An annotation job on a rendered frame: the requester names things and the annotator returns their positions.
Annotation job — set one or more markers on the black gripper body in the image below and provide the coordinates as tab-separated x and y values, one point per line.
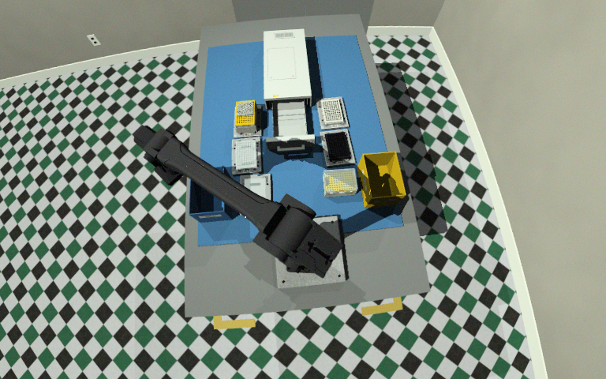
169	176

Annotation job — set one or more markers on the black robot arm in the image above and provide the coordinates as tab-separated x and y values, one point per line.
289	223

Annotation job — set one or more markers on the yellow bin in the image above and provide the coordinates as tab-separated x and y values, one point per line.
380	179

